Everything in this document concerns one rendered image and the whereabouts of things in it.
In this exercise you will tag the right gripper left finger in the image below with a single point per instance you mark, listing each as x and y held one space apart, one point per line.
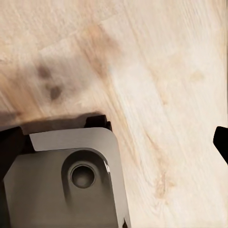
11 142

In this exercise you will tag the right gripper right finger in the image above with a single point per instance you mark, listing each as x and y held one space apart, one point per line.
220 141

